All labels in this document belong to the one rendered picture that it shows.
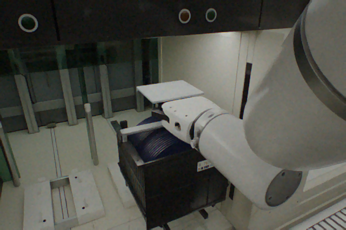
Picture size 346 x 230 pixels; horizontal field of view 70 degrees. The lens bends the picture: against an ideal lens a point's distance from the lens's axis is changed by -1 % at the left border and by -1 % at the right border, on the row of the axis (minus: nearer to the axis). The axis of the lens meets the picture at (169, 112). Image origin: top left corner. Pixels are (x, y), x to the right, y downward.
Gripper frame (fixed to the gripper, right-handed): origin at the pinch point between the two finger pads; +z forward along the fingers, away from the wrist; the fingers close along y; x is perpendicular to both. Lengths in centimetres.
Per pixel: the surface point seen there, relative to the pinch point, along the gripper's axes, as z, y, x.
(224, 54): 1.8, 15.2, 8.2
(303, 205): -9, 47, -44
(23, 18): -10.3, -25.0, 18.5
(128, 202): 9.9, -8.8, -35.6
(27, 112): 74, -36, -27
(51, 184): 29, -30, -36
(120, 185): 17.4, -9.3, -34.8
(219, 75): 3.0, 15.2, 2.8
